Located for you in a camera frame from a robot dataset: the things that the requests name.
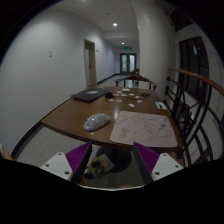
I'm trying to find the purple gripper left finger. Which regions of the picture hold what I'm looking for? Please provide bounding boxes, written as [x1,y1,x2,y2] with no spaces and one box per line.
[39,141,93,185]

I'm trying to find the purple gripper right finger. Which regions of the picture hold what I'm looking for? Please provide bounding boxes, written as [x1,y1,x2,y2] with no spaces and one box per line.
[132,141,184,185]

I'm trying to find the beige printed mouse pad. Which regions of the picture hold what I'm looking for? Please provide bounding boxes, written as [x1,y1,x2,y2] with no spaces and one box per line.
[110,111,178,148]

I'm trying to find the white computer mouse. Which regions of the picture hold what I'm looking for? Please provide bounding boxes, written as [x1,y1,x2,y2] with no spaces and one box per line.
[83,113,111,131]

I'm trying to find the green stuffed item on floor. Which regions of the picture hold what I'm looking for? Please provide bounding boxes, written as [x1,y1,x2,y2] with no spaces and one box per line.
[84,158,114,179]

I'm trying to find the white card on table edge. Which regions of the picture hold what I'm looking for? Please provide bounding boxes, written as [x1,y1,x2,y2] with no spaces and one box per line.
[155,102,167,110]

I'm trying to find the dark closed laptop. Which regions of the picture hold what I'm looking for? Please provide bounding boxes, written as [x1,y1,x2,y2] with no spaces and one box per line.
[71,88,108,102]

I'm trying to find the small black object on table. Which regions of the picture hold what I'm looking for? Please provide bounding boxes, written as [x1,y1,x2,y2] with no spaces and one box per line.
[105,92,113,99]

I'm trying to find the wooden chair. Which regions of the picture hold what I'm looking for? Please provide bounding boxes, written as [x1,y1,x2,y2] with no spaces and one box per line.
[115,75,157,90]

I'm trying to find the double glass door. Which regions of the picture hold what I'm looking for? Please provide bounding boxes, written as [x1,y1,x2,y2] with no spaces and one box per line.
[120,53,136,74]

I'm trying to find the side wooden door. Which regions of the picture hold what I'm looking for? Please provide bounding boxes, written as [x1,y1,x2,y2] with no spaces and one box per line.
[84,40,97,87]

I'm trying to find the green exit sign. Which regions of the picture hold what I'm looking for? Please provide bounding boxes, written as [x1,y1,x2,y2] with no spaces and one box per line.
[124,46,132,50]

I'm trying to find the black table pedestal base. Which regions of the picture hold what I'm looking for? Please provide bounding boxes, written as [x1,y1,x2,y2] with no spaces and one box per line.
[96,147,131,173]

